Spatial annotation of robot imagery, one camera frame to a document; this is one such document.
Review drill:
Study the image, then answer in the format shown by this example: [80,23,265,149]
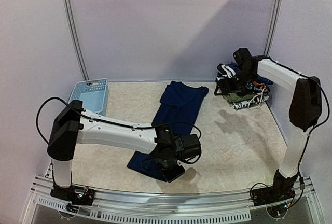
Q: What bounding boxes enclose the left aluminium corner post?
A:
[63,0,89,80]

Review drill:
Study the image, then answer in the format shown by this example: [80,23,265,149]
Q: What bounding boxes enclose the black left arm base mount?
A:
[50,183,95,206]

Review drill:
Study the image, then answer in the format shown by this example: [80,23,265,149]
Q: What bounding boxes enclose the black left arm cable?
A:
[36,96,203,180]

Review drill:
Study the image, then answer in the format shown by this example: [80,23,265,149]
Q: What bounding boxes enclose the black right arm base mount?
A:
[250,170,305,208]

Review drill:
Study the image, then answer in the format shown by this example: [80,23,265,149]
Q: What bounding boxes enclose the black white printed folded garment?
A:
[230,94,269,110]

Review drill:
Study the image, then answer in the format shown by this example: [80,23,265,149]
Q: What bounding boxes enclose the blue plaid flannel shirt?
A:
[227,62,273,85]

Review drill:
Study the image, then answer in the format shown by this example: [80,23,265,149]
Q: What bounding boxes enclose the aluminium corner post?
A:
[264,0,282,56]
[63,0,89,80]

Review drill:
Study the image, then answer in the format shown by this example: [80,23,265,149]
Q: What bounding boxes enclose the right aluminium corner post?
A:
[264,0,282,56]

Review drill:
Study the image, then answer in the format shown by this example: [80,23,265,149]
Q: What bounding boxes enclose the navy cartoon print t-shirt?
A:
[127,81,209,182]

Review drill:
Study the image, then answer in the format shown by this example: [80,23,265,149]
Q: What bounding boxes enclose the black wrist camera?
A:
[233,48,252,66]
[180,134,202,164]

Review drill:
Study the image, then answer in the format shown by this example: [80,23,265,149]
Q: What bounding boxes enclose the aluminium front frame rail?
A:
[20,176,324,223]

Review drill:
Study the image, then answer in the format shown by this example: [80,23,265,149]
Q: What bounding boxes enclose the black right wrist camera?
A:
[233,48,252,66]

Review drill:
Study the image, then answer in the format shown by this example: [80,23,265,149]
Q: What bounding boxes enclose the colourful patterned folded shorts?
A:
[215,77,268,95]

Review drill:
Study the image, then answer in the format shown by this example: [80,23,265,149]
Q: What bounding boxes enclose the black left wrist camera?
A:
[180,134,202,164]

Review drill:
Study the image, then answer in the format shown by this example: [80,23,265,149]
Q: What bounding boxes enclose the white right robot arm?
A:
[216,55,323,180]

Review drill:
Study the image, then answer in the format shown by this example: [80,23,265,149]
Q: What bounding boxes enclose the light blue perforated plastic basket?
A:
[68,78,109,116]

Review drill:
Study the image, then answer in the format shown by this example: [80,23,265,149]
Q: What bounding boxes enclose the olive green folded garment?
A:
[223,93,257,103]

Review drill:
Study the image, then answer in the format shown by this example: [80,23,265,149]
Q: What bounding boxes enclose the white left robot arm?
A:
[47,100,185,200]

